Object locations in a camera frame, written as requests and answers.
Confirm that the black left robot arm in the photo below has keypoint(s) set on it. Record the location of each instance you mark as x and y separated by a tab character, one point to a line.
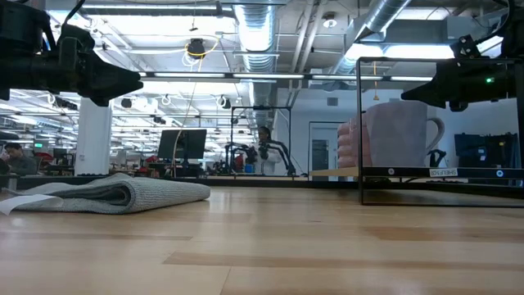
24	69

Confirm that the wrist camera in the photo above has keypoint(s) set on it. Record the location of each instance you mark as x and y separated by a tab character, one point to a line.
464	47
75	39

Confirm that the long ceiling light bar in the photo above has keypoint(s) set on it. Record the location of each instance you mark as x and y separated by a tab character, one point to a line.
266	75

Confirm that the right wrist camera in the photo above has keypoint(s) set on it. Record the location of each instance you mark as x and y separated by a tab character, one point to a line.
464	47

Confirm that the grey folded cloth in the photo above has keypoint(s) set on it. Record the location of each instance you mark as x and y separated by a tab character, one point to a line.
143	196

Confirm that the smooth silver ceiling duct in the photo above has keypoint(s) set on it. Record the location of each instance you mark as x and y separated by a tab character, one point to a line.
382	16

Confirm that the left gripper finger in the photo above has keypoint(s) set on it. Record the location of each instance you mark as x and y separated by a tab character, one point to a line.
118	82
104	101

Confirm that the grey-blue faceted mug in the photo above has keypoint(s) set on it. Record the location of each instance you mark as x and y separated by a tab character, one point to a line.
397	135

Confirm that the ribbed silver ceiling duct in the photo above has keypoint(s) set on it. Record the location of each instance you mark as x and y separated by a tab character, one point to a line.
256	33

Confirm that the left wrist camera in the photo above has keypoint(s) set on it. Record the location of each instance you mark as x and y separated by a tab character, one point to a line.
75	39

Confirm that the seated person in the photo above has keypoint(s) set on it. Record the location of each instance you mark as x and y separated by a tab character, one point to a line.
18	164

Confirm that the wooden shelf with black frame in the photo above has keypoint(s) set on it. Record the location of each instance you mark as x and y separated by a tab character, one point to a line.
471	172

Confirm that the black aluminium table frame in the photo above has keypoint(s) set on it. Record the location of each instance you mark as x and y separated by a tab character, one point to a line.
245	183

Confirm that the white pillar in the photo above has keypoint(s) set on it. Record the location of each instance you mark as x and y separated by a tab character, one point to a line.
93	139

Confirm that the dark blue cabinet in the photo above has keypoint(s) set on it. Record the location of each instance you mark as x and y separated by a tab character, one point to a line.
483	151

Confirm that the standing person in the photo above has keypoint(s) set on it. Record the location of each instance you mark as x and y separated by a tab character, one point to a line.
268	160

